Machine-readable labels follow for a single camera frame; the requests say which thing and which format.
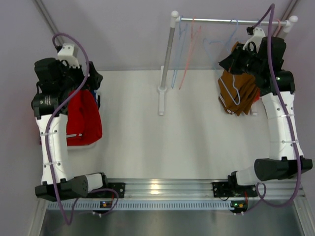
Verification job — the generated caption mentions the red garment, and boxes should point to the red garment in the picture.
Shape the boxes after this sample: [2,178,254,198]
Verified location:
[65,88,103,147]

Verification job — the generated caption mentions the light blue wire hanger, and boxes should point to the light blue wire hanger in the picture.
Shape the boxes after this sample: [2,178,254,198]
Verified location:
[171,16,188,89]

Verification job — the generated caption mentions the blue white patterned shorts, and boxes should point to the blue white patterned shorts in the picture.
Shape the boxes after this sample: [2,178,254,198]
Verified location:
[90,90,101,109]

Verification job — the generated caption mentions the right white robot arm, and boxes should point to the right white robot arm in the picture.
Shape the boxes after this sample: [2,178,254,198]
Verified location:
[219,37,313,186]

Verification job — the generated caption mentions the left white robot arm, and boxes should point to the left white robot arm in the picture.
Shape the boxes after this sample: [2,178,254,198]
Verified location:
[31,58,108,202]

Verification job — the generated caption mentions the empty pink hanger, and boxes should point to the empty pink hanger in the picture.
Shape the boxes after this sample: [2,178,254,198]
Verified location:
[273,19,282,37]

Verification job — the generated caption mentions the brown garment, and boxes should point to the brown garment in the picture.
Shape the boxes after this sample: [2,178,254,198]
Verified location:
[218,41,261,116]

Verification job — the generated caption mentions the coral orange garment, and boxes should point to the coral orange garment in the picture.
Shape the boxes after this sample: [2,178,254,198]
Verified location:
[253,94,260,103]

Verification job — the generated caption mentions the silver clothes rack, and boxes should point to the silver clothes rack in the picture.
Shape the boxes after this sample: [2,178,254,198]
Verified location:
[157,10,298,116]

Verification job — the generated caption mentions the white plastic basket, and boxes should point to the white plastic basket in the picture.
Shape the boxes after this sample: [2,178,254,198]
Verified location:
[66,90,104,150]

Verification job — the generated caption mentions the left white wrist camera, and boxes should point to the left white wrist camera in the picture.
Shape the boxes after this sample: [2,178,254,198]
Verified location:
[57,43,80,68]

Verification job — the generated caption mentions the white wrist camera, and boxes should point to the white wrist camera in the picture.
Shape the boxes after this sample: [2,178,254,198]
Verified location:
[57,43,80,68]
[243,27,266,52]

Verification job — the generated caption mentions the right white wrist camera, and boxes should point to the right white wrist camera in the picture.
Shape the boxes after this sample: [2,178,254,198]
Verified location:
[243,27,266,52]

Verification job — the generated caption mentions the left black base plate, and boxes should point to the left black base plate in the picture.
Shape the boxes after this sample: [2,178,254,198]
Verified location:
[97,182,125,199]

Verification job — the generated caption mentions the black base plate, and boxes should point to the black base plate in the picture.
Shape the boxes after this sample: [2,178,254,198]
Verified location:
[97,182,125,199]
[212,181,257,198]

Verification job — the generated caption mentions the aluminium mounting rail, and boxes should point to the aluminium mounting rail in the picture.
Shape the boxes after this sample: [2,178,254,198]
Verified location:
[109,178,296,200]

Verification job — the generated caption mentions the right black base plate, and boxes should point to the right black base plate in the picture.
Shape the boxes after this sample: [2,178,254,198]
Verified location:
[212,181,257,198]

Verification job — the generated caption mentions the grey slotted cable duct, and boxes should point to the grey slotted cable duct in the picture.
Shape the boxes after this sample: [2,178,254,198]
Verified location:
[46,199,247,210]

